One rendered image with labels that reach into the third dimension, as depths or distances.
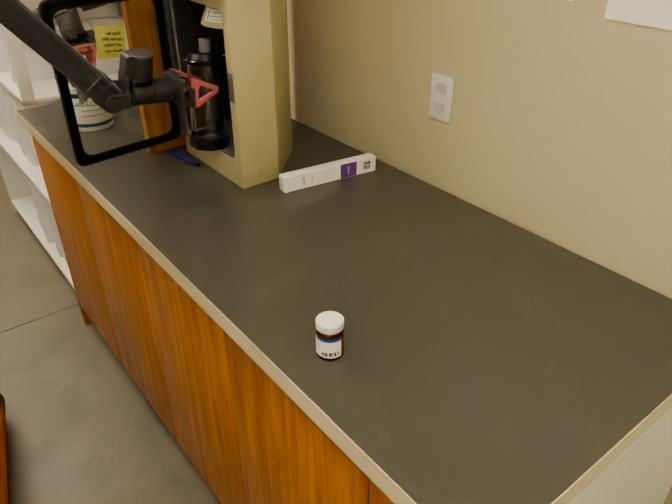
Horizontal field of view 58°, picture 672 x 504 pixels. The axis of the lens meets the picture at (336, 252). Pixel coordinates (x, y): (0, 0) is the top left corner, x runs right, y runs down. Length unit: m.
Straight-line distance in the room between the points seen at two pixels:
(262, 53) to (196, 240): 0.47
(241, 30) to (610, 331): 0.99
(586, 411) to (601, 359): 0.13
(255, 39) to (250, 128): 0.21
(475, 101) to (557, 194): 0.29
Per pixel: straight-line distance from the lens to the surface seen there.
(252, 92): 1.52
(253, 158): 1.57
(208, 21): 1.58
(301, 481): 1.24
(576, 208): 1.40
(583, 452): 0.96
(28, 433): 2.41
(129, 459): 2.21
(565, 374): 1.07
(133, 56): 1.49
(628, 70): 1.28
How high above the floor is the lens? 1.63
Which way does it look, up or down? 32 degrees down
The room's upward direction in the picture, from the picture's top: straight up
